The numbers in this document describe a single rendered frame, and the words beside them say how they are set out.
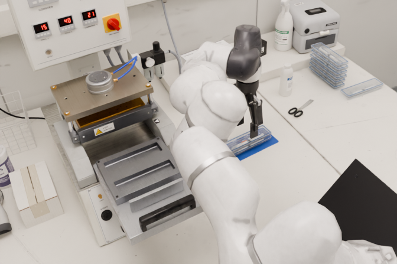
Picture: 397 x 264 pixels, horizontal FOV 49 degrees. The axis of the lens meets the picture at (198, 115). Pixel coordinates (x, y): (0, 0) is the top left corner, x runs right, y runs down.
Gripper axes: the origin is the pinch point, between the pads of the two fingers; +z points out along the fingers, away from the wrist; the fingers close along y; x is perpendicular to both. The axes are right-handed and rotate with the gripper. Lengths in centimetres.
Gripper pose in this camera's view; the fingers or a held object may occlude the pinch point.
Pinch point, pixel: (246, 124)
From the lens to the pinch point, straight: 157.0
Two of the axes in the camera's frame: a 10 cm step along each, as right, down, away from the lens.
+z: 0.6, 7.8, 6.3
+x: 8.5, -3.6, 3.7
